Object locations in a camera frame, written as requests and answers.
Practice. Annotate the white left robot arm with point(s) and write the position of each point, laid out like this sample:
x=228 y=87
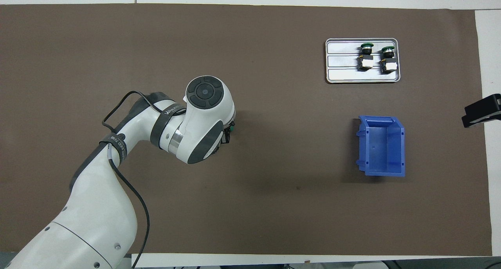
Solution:
x=98 y=222

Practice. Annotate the brown table mat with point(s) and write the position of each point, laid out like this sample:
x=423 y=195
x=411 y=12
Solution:
x=274 y=183

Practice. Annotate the blue plastic bin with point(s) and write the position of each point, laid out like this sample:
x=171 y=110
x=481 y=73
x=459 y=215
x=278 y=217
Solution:
x=377 y=147

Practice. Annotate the silver metal tray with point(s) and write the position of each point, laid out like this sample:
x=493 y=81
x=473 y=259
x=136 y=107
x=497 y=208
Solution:
x=344 y=76

